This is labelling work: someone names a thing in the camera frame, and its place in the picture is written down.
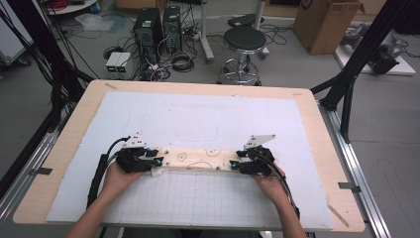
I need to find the cream checked cloth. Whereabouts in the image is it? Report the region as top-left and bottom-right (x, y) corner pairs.
(150, 146), (244, 179)

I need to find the narrow black computer tower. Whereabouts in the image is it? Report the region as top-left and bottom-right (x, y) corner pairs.
(162, 5), (183, 55)

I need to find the thin wooden stick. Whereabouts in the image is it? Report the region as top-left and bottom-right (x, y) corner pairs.
(326, 202), (351, 228)

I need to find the white power supply unit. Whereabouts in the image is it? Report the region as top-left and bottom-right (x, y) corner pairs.
(105, 52), (122, 79)
(116, 53), (134, 79)

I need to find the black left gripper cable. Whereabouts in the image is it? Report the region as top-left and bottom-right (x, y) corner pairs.
(86, 135), (132, 210)

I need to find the silver aluminium rail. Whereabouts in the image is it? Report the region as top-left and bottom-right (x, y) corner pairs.
(0, 130), (60, 221)
(318, 100), (393, 238)

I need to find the clear plastic bag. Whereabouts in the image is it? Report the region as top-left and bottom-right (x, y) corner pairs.
(74, 13), (116, 33)

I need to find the coiled black cable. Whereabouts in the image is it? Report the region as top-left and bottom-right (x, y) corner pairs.
(170, 51), (196, 73)

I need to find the flat black device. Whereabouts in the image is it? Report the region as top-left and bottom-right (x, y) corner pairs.
(227, 13), (264, 29)

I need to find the grey table leg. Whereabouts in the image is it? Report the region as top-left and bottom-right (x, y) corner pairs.
(198, 0), (216, 64)
(253, 0), (270, 60)

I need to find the white foam mat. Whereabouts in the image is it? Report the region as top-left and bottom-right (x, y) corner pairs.
(46, 90), (335, 231)

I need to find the black round stool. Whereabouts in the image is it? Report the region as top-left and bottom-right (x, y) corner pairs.
(216, 26), (267, 87)

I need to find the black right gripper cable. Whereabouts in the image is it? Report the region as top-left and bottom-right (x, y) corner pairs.
(260, 151), (316, 238)

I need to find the white round table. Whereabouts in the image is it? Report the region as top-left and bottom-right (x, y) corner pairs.
(46, 0), (100, 16)

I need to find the black metal frame strut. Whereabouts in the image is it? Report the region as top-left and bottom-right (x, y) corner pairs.
(310, 0), (415, 144)

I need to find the person's right hand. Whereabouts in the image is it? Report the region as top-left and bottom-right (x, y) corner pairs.
(252, 163), (289, 206)

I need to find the brown cardboard box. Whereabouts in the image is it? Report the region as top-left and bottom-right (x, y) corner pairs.
(292, 0), (365, 56)

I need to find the white board with grey device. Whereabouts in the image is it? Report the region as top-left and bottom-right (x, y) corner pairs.
(334, 22), (417, 77)

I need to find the black metal frame with cables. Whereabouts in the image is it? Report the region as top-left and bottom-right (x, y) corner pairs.
(0, 0), (96, 133)

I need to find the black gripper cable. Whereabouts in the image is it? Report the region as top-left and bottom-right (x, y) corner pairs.
(260, 151), (316, 238)
(86, 135), (132, 210)

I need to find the person's left hand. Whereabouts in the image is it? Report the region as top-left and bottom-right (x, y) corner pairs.
(99, 162), (147, 201)

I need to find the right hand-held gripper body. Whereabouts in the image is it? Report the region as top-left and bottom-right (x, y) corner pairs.
(238, 134), (277, 178)

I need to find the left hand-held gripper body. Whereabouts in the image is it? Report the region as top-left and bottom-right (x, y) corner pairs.
(115, 132), (152, 175)

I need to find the wide black computer tower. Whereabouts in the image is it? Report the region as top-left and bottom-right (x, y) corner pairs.
(133, 8), (163, 64)

